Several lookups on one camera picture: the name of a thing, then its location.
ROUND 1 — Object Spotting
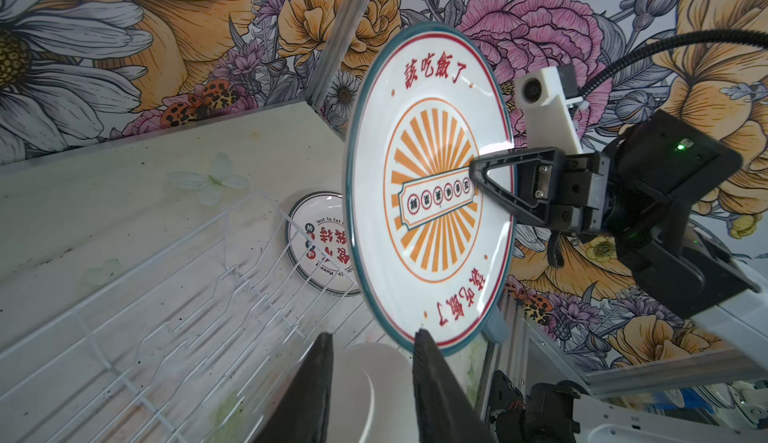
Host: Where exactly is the blue grey cloth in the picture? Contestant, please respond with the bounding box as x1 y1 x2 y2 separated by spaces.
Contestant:
482 308 511 345

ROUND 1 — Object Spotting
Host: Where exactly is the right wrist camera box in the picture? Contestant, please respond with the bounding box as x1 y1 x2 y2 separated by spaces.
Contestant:
514 64 585 155

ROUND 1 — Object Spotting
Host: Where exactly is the plate with red characters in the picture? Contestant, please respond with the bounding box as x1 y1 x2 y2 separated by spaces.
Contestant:
285 191 360 297

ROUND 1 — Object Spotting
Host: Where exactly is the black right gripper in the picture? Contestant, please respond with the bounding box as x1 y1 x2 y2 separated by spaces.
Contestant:
469 147 610 233

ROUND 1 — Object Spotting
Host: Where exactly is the orange sunburst plate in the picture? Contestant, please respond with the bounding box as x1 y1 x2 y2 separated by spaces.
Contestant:
343 22 515 355

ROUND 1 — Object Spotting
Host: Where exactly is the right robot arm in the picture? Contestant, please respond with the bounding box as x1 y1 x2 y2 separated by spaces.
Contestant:
469 111 767 365

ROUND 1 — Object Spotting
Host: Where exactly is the white wire dish rack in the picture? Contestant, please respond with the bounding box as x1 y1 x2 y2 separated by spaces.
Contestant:
1 193 383 442

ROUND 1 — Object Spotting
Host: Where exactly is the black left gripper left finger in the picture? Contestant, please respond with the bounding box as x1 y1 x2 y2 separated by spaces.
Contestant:
252 332 334 442

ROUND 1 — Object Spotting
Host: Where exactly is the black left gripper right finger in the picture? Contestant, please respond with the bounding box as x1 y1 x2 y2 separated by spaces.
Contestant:
412 329 494 443

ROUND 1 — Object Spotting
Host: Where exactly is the aluminium corner post right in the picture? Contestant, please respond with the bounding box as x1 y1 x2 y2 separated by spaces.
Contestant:
306 0 369 112

